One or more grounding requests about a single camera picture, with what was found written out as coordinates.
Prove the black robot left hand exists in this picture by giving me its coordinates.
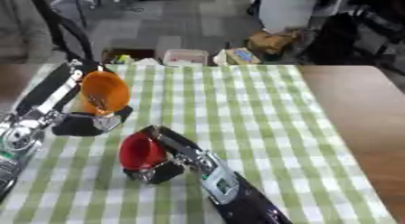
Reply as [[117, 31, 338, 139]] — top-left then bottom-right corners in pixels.
[[14, 61, 135, 137]]

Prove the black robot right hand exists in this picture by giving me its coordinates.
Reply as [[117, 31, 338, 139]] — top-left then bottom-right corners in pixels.
[[123, 124, 219, 185]]

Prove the red plastic cup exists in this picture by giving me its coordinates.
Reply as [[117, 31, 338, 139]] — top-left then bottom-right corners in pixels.
[[117, 131, 170, 173]]

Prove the orange plastic cup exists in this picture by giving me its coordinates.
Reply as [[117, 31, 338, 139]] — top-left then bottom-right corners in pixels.
[[77, 70, 133, 117]]

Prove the open cardboard box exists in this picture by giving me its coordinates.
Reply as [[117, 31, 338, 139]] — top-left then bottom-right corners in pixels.
[[101, 47, 158, 65]]

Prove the tan box with blue print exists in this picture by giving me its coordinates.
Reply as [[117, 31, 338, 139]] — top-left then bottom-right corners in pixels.
[[224, 47, 263, 66]]

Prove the brown bag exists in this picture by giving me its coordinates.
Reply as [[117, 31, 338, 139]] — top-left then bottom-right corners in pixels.
[[245, 29, 301, 56]]

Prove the white panel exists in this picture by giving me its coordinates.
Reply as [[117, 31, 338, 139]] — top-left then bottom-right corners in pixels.
[[258, 0, 322, 34]]

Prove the black bag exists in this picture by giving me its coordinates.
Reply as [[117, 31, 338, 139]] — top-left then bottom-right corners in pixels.
[[304, 5, 405, 67]]

